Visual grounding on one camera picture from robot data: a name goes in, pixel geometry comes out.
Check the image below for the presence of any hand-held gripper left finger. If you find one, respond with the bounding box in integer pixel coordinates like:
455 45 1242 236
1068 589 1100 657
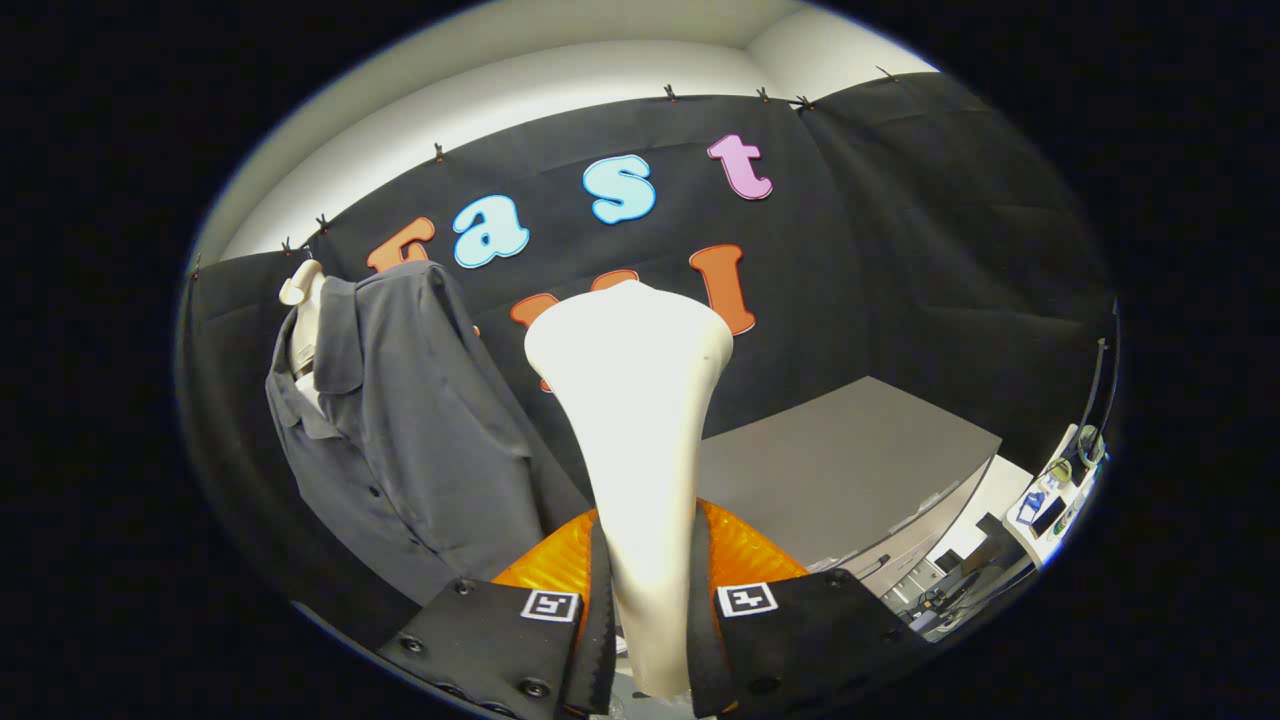
375 508 616 719

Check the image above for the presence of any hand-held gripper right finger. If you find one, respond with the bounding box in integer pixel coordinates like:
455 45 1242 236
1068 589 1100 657
685 498 931 719

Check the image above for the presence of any white garment steamer head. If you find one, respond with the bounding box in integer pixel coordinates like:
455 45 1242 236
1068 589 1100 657
524 280 736 699

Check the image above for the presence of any dark grey button shirt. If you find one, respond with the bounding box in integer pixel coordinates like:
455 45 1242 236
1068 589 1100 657
265 262 593 606

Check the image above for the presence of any white side table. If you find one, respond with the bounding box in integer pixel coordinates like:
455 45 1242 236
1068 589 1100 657
925 425 1101 571

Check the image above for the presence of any cream mannequin torso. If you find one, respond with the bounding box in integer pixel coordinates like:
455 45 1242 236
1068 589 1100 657
278 260 326 416

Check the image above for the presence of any computer monitor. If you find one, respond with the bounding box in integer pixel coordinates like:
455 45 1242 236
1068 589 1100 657
1085 335 1119 441

